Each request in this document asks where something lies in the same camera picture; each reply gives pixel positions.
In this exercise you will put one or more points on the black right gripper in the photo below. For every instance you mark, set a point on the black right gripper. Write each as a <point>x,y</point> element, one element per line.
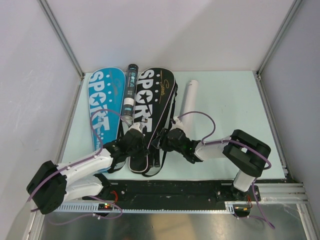
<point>160,141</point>

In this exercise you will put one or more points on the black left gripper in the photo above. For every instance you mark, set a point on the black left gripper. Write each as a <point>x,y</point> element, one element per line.
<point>144,151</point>

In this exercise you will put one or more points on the black shuttlecock tube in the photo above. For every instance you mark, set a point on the black shuttlecock tube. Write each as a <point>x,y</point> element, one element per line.
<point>129,92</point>

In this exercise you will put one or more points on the white shuttlecock tube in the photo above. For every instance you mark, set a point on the white shuttlecock tube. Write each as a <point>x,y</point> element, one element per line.
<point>189,103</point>

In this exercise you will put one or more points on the black sport racket cover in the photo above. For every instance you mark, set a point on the black sport racket cover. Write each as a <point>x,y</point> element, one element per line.
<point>155,100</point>

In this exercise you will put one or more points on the blue sport racket cover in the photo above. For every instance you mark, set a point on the blue sport racket cover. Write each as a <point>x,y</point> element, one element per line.
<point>105,98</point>

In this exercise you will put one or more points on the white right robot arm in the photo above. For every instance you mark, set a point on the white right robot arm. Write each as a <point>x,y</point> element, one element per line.
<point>246,152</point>

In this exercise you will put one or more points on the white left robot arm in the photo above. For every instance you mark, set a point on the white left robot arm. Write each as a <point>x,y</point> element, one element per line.
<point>54,184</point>

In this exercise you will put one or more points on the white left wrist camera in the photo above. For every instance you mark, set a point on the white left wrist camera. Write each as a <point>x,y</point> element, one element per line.
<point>136,126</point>

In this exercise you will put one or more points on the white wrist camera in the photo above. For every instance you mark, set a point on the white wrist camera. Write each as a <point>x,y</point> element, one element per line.
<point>136,126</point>
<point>177,124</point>

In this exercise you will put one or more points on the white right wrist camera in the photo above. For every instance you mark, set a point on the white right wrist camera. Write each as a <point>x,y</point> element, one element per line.
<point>177,124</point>

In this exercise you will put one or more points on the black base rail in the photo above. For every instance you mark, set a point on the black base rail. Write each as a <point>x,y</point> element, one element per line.
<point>176,195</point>

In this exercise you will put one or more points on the grey aluminium frame post left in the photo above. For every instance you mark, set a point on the grey aluminium frame post left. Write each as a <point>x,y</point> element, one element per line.
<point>48,12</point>

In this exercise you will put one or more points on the grey aluminium frame post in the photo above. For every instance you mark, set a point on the grey aluminium frame post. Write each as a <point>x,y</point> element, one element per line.
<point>280,34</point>
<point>48,12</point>

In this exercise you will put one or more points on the grey aluminium frame post right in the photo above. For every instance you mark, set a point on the grey aluminium frame post right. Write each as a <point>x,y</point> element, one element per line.
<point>280,34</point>

